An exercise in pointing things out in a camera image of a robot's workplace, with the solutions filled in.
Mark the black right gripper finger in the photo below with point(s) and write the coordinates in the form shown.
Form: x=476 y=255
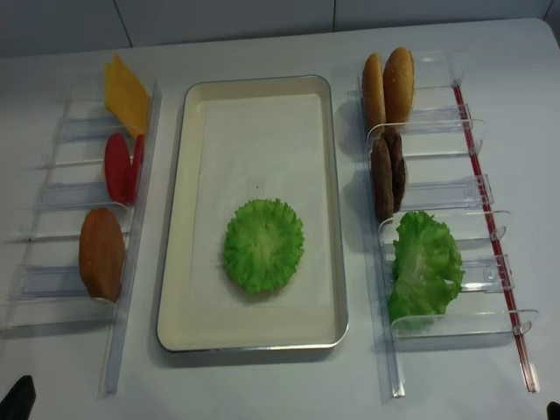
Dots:
x=553 y=411

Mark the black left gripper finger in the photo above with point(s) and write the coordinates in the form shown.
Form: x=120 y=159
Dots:
x=18 y=402

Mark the green lettuce leaf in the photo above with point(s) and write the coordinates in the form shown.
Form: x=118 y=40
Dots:
x=427 y=271
x=263 y=246

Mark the green lettuce leaf in rack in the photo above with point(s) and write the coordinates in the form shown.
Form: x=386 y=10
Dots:
x=427 y=271

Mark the front brown meat patty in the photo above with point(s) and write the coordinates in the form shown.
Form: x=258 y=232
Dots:
x=382 y=180

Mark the brown meat patty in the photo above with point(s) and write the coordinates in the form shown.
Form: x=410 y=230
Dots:
x=382 y=180
x=393 y=141

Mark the rear brown meat patty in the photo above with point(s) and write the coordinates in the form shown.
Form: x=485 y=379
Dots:
x=393 y=141

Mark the yellow cheese slice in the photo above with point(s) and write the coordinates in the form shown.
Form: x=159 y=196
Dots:
x=125 y=97

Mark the clear acrylic left rack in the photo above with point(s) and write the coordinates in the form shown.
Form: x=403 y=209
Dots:
x=53 y=139

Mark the clear acrylic rack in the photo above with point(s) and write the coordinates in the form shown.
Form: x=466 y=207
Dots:
x=53 y=139
x=442 y=141

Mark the clear acrylic right rack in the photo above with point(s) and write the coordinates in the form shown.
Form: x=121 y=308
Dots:
x=442 y=141

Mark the brown bun in left rack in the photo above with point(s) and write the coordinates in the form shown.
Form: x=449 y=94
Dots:
x=101 y=254

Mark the cream metal baking tray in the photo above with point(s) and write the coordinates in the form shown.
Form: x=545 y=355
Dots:
x=186 y=324

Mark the white parchment paper sheet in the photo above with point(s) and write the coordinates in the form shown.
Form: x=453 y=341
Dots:
x=263 y=148

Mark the left golden bun half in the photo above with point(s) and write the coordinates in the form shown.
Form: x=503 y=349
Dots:
x=372 y=91

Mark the golden bun half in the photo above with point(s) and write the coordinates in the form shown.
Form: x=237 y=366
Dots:
x=398 y=83
x=372 y=91

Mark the right golden bun half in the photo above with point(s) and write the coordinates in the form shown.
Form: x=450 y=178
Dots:
x=398 y=83

